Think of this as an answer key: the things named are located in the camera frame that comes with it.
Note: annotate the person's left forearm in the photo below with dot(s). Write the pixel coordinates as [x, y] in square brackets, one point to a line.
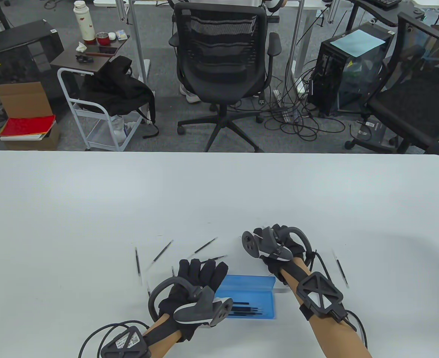
[167, 343]

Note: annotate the black glass-sided computer tower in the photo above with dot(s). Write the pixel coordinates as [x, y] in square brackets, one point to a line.
[327, 74]

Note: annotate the white desk with metal legs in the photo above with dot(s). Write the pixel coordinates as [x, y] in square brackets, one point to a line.
[139, 37]

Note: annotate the small black clip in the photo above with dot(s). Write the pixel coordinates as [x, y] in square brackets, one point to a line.
[82, 58]

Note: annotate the white thermos bottle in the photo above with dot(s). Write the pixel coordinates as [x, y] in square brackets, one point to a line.
[84, 22]

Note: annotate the black mesh office chair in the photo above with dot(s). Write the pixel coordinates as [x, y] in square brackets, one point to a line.
[219, 74]

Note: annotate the clear plastic bottle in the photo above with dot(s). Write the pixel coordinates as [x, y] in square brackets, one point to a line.
[119, 126]

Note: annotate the small blue yellow packet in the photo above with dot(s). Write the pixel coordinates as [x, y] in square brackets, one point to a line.
[121, 34]

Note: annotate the dark smartphone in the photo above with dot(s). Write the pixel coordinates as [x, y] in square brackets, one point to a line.
[107, 49]

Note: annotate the black mesh armchair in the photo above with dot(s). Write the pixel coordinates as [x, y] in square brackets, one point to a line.
[410, 108]

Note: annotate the red folder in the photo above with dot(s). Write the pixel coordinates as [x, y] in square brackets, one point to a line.
[27, 126]

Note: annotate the crumpled white tissue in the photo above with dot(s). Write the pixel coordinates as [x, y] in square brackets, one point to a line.
[80, 47]

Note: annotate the blue plastic stationery box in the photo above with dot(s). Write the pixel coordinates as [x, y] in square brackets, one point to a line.
[257, 296]

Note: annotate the light blue paper sheet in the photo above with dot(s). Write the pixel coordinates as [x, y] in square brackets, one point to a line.
[357, 41]

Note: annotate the white book stack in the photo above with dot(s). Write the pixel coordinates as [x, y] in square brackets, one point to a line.
[19, 138]

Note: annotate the person's right forearm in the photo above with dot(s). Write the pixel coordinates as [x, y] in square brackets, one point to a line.
[335, 335]

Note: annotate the black desk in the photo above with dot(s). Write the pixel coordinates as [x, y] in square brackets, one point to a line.
[372, 11]

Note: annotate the black floor device with label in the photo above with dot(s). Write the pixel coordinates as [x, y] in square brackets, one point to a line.
[376, 130]

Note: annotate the black keyboard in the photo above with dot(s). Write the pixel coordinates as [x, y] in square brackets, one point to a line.
[387, 3]

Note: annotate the person's left hand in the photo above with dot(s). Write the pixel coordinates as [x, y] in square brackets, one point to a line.
[201, 274]

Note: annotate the pen refills group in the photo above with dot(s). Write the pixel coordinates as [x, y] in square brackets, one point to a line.
[206, 245]

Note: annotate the open cardboard box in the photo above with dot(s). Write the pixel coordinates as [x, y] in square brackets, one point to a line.
[21, 100]

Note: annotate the red metal cup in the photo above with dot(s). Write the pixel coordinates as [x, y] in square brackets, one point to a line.
[102, 38]

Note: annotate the white cart with dark top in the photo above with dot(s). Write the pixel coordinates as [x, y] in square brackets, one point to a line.
[66, 61]

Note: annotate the low cardboard box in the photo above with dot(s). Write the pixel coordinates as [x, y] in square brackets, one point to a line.
[51, 140]

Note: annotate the white power strip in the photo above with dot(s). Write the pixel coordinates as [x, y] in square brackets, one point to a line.
[279, 99]

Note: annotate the person's right hand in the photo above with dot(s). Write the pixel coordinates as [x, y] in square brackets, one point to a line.
[275, 266]

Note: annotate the black backpack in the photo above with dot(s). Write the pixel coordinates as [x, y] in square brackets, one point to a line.
[117, 89]

